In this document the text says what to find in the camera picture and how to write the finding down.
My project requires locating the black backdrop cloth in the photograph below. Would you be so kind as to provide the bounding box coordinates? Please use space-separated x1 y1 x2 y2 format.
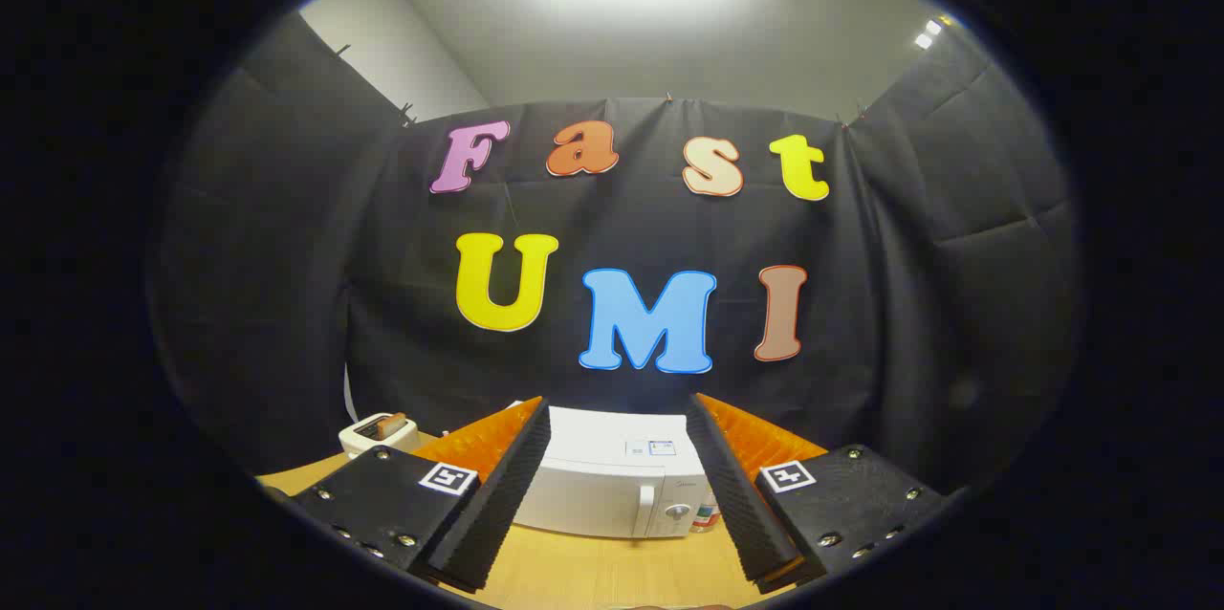
153 12 1082 496

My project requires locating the white toaster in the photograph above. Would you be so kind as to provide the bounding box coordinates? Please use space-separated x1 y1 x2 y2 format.
339 412 423 460

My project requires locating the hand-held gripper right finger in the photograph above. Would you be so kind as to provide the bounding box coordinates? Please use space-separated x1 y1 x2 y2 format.
687 392 952 594

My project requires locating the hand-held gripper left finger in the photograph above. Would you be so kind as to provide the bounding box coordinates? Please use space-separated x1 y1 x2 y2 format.
287 395 554 594

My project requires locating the white microwave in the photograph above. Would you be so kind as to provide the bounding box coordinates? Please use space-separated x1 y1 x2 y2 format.
512 404 718 540

